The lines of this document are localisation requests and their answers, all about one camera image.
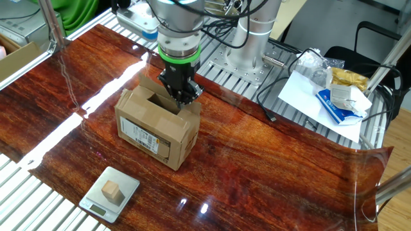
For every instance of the white paper sheet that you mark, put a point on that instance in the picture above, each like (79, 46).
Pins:
(298, 93)

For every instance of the open brown storage carton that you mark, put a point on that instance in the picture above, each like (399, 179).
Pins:
(16, 61)

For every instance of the green cloth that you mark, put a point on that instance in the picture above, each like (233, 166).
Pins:
(77, 13)

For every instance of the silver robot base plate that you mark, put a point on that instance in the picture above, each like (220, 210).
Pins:
(221, 61)

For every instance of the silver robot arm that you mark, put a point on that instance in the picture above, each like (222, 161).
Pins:
(180, 19)

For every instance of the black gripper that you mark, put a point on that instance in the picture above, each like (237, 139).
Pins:
(178, 77)

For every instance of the gold foil bag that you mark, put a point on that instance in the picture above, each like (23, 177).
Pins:
(348, 78)

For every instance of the glossy wood-grain table mat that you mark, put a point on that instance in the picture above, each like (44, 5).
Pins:
(257, 160)

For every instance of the black chair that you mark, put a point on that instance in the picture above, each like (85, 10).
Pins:
(346, 54)

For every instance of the small white square packet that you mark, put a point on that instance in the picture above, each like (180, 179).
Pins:
(340, 94)

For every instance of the silver digital kitchen scale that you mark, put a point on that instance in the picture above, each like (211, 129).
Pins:
(126, 179)

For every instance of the beige board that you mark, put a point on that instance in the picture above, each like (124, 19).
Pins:
(287, 16)

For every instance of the pink round object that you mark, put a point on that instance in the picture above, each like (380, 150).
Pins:
(2, 52)

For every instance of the clear plastic bag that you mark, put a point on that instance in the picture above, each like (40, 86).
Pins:
(308, 59)

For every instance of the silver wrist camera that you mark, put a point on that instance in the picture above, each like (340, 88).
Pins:
(135, 20)

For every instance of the white crumpled tissue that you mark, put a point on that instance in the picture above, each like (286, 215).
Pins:
(361, 101)

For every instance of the blue tissue pack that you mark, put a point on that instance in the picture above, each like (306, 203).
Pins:
(330, 107)

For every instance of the grey metal device case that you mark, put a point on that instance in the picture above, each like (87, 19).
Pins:
(22, 29)

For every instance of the aluminium frame post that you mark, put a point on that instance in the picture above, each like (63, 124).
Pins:
(51, 22)
(395, 186)
(388, 61)

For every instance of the brown cardboard shipping box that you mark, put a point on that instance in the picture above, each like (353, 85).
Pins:
(151, 128)

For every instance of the small wooden cube block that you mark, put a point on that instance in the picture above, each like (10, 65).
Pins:
(110, 189)

